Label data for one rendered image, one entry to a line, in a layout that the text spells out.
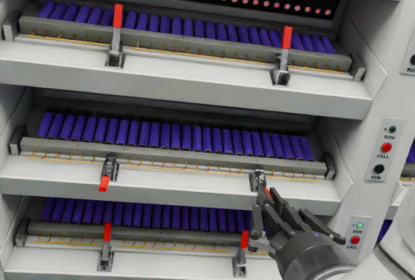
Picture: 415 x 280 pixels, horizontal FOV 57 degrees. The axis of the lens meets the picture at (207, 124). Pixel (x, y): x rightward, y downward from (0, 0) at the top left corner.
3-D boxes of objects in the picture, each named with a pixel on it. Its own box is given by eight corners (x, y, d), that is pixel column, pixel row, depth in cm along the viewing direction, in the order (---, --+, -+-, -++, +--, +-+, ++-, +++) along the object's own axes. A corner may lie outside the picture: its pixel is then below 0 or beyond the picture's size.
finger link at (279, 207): (281, 203, 59) (286, 203, 59) (269, 186, 65) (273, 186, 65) (278, 221, 59) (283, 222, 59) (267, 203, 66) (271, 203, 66)
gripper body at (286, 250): (277, 306, 43) (257, 260, 52) (349, 309, 44) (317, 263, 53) (288, 244, 41) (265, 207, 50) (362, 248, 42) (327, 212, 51)
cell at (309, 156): (305, 143, 82) (312, 165, 77) (297, 141, 81) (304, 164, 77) (308, 136, 80) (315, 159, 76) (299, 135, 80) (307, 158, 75)
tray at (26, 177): (333, 216, 74) (353, 184, 68) (1, 193, 66) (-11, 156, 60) (309, 143, 89) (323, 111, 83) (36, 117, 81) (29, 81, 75)
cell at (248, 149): (249, 137, 80) (252, 160, 75) (240, 136, 80) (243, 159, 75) (251, 131, 79) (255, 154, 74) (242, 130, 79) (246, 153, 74)
